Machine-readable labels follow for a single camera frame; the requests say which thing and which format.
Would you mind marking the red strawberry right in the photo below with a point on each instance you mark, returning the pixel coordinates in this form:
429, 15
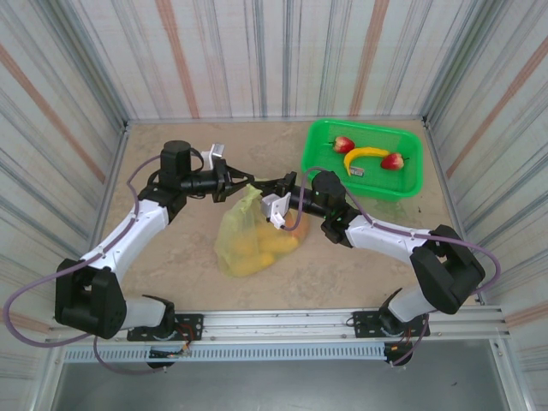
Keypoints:
393, 161

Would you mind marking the small circuit board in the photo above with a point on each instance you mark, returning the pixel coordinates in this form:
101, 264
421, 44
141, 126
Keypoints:
169, 354

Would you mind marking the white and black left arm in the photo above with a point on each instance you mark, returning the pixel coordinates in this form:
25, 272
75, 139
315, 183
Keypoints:
124, 231

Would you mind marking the red strawberry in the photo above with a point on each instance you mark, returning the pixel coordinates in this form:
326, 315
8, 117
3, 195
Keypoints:
393, 161
343, 144

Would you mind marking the long aluminium rail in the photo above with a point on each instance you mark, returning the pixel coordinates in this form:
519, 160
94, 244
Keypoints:
278, 325

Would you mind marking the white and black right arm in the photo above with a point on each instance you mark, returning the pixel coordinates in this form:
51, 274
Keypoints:
385, 235

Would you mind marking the yellow translucent plastic bag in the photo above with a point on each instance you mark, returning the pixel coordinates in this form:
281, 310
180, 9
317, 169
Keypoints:
240, 218

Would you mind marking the green plastic basket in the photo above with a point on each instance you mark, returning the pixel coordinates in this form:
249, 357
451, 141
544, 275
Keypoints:
385, 184

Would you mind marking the small printed label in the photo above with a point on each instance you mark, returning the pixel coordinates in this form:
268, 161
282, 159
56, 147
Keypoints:
359, 172

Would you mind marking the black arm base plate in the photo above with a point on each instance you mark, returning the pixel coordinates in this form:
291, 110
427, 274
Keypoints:
364, 323
190, 327

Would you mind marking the red strawberry left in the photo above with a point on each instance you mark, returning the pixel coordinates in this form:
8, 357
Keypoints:
343, 144

